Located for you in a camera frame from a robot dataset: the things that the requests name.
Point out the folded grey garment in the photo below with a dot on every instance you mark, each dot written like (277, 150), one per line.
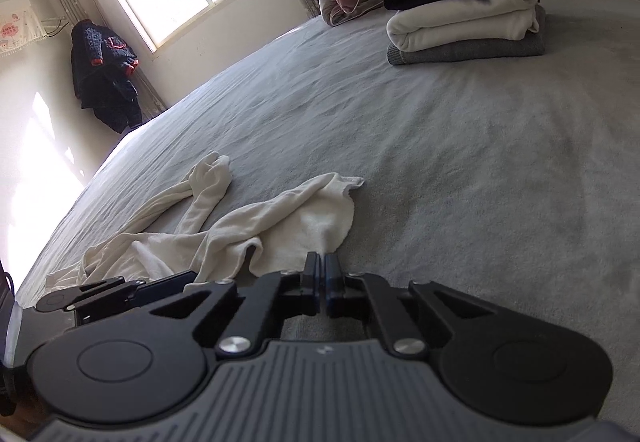
(475, 52)

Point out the dark blue hanging jacket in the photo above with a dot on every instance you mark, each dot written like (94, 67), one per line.
(100, 71)

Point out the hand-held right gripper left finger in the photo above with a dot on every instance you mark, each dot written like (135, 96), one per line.
(311, 272)

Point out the white knit garment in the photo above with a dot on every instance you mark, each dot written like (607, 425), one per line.
(300, 217)

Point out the lace air conditioner cover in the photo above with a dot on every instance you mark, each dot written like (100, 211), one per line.
(17, 26)

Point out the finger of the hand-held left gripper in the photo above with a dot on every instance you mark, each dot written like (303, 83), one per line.
(75, 297)
(165, 287)

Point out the folded white garment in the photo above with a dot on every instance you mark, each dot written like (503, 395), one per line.
(450, 26)

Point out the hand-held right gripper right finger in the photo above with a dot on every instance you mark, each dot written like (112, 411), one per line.
(332, 282)

